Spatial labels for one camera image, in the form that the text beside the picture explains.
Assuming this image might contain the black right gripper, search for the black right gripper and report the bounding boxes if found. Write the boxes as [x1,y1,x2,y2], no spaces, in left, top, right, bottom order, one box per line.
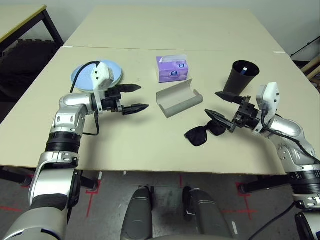
[204,91,263,133]

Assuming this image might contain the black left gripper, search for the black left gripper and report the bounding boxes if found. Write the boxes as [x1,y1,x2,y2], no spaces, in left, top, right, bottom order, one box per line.
[101,84,150,116]

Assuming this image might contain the black sunglasses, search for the black sunglasses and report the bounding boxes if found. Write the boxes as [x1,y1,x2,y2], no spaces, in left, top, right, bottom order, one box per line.
[184,119,227,148]

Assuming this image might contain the blue plastic plate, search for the blue plastic plate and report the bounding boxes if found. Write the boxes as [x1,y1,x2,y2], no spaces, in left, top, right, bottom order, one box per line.
[70,59,124,92]

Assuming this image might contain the black plastic cup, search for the black plastic cup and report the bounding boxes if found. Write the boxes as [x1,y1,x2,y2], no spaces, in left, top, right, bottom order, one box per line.
[223,60,260,95]

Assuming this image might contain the grey open glasses case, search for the grey open glasses case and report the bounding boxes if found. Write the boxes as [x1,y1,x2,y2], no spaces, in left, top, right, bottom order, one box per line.
[156,78,204,119]

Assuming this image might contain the purple tissue box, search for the purple tissue box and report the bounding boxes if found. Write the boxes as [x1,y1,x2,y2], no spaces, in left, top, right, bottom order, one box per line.
[156,54,189,84]

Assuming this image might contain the black table foot with caster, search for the black table foot with caster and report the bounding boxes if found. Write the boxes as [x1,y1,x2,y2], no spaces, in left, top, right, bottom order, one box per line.
[0,166,33,187]
[81,171,100,191]
[241,174,291,195]

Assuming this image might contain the wooden rack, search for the wooden rack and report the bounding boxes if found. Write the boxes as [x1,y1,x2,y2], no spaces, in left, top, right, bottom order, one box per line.
[301,56,320,87]

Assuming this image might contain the thin black stand rod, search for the thin black stand rod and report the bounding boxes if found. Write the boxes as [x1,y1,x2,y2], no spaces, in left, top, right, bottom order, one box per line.
[289,36,320,57]

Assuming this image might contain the grey robot right leg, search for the grey robot right leg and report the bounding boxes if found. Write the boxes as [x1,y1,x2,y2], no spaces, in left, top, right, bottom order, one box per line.
[182,186,235,240]

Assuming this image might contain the grey robot leg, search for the grey robot leg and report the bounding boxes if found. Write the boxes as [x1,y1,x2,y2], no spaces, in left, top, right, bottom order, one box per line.
[182,186,235,240]
[121,186,154,240]

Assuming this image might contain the black foam floor mats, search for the black foam floor mats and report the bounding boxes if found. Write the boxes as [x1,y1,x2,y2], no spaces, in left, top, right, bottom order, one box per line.
[0,38,57,111]

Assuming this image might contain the grey robot left leg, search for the grey robot left leg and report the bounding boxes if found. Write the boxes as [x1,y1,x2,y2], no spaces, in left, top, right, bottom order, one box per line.
[121,186,154,240]

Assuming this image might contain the grey robot waist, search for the grey robot waist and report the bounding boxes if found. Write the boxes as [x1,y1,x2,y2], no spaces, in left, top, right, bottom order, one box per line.
[152,233,226,240]

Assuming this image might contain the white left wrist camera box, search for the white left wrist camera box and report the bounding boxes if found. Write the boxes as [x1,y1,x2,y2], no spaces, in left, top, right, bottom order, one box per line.
[90,61,115,116]

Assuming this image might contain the wooden side table black frame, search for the wooden side table black frame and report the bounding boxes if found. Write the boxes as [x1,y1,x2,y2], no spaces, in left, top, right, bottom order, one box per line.
[0,4,65,60]

